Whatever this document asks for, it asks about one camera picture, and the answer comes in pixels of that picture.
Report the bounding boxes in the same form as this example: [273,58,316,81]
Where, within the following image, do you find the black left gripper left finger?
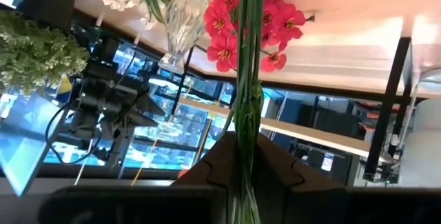
[37,131,242,224]

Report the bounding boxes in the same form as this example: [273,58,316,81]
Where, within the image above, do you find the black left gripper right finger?
[254,133,441,224]

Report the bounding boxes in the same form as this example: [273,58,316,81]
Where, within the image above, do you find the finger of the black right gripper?
[132,114,158,129]
[135,91,167,116]

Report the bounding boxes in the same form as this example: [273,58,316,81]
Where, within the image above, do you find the clear glass vase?
[157,0,209,75]

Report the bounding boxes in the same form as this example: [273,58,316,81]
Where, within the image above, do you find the red artificial flower bunch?
[203,0,316,224]

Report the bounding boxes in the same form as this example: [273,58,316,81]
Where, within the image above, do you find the white artificial flower bunch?
[101,0,173,31]

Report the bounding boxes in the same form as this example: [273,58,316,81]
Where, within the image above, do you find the wooden shelf board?
[178,96,375,159]

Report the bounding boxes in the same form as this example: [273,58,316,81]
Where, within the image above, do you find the green bushy potted plant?
[0,0,90,96]

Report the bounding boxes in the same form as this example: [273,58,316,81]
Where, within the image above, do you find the blue-lit computer screen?
[0,92,69,198]

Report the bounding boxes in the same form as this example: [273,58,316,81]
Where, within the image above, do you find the black aluminium rail frame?
[361,37,413,184]
[171,43,196,115]

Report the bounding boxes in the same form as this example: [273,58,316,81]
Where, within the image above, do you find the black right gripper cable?
[44,102,104,165]

